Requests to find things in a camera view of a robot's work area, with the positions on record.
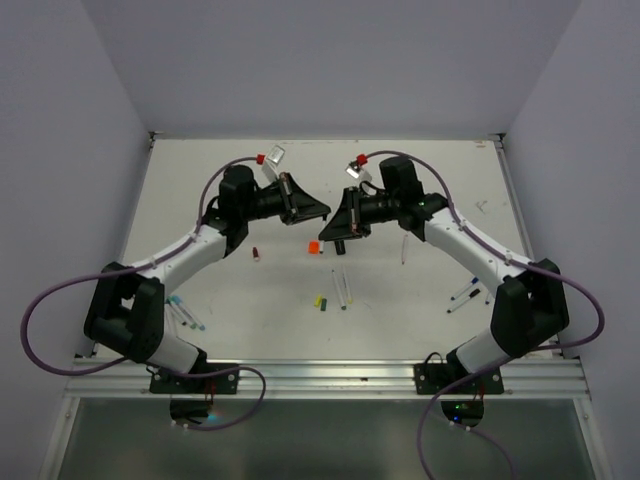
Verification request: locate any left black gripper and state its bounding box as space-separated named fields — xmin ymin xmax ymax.
xmin=241 ymin=172 xmax=330 ymax=226

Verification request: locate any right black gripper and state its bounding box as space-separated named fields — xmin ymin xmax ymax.
xmin=319 ymin=185 xmax=400 ymax=241

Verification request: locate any orange highlighter cap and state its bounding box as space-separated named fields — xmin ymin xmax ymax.
xmin=308 ymin=241 xmax=320 ymax=255

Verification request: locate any yellow marker pen body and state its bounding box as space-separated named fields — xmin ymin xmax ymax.
xmin=342 ymin=265 xmax=353 ymax=305

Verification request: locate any green marker pen body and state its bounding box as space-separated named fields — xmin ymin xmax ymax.
xmin=331 ymin=269 xmax=347 ymax=311

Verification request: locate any dark blue capped pen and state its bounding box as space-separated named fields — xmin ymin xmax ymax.
xmin=450 ymin=277 xmax=478 ymax=301

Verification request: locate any light blue capped pen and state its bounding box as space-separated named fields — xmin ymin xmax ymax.
xmin=172 ymin=295 xmax=206 ymax=331

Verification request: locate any black orange highlighter body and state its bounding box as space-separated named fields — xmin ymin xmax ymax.
xmin=334 ymin=240 xmax=346 ymax=256

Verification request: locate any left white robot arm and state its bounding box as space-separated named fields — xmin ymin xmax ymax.
xmin=84 ymin=161 xmax=331 ymax=393

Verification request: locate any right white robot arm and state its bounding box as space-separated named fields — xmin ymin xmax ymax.
xmin=319 ymin=154 xmax=569 ymax=393

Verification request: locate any teal capped pen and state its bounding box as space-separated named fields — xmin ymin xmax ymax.
xmin=166 ymin=298 xmax=198 ymax=330

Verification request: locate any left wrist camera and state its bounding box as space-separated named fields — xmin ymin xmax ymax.
xmin=261 ymin=145 xmax=285 ymax=182

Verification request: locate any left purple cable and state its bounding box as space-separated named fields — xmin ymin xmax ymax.
xmin=19 ymin=153 xmax=267 ymax=432

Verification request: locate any purple cable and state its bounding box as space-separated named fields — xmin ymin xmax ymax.
xmin=357 ymin=149 xmax=606 ymax=480
xmin=19 ymin=153 xmax=267 ymax=432

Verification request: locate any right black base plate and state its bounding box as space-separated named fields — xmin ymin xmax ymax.
xmin=413 ymin=352 xmax=505 ymax=395

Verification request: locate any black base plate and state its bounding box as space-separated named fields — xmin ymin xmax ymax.
xmin=413 ymin=352 xmax=505 ymax=395
xmin=149 ymin=363 xmax=240 ymax=396

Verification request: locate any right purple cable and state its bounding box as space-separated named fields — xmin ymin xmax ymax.
xmin=357 ymin=149 xmax=606 ymax=480

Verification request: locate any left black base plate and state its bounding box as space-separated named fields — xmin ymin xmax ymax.
xmin=149 ymin=363 xmax=240 ymax=396

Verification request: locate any aluminium mounting rail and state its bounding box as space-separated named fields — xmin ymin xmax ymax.
xmin=64 ymin=358 xmax=590 ymax=400

